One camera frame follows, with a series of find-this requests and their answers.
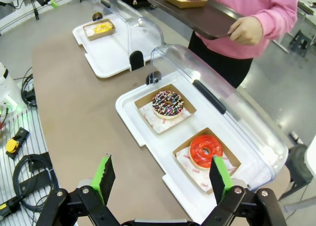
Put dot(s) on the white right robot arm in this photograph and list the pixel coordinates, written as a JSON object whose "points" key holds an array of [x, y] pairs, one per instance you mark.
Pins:
{"points": [[10, 87]]}

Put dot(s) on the chocolate sprinkle donut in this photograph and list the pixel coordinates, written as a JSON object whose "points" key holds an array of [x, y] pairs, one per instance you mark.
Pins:
{"points": [[160, 110]]}

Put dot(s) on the white printed paper liner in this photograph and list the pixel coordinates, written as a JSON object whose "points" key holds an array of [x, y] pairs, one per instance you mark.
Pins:
{"points": [[190, 174], [90, 32], [160, 124]]}

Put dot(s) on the dark grey chair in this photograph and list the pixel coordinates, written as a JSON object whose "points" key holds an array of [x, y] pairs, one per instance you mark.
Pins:
{"points": [[298, 166]]}

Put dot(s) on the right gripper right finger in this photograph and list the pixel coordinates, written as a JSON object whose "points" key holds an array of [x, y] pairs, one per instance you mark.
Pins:
{"points": [[219, 184]]}

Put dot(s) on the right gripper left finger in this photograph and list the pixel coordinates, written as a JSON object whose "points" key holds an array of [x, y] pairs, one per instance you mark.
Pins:
{"points": [[103, 181]]}

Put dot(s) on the cardboard donut box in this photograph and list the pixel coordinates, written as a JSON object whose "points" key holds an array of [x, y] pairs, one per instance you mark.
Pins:
{"points": [[230, 155], [143, 103], [98, 36], [187, 4]]}

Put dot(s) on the yellow glazed donut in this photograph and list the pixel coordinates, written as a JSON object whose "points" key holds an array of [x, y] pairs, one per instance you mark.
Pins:
{"points": [[97, 29]]}

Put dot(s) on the dark plastic serving tray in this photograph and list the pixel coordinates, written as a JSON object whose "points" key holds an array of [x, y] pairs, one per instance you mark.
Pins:
{"points": [[197, 21]]}

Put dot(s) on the white display tray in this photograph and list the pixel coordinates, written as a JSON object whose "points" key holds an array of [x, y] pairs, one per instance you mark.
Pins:
{"points": [[106, 58], [128, 105]]}

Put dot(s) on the black trousers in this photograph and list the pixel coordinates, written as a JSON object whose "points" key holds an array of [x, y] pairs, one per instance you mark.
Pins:
{"points": [[222, 65]]}

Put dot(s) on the slotted metal base plate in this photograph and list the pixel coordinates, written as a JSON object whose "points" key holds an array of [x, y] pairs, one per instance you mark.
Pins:
{"points": [[37, 137]]}

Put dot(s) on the clear plastic tray lid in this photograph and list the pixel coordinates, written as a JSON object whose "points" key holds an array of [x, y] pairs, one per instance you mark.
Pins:
{"points": [[138, 26], [187, 70]]}

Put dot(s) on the pink hoodie torso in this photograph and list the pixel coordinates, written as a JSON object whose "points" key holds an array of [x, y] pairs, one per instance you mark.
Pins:
{"points": [[222, 48]]}

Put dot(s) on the person's left hand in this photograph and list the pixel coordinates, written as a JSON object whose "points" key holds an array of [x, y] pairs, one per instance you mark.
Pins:
{"points": [[245, 29]]}

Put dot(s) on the red glazed donut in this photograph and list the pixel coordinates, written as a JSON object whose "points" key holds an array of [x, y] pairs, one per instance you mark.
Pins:
{"points": [[197, 159]]}

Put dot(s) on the person's left forearm pink sleeve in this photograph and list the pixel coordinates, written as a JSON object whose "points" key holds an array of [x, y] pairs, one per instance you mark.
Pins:
{"points": [[279, 16]]}

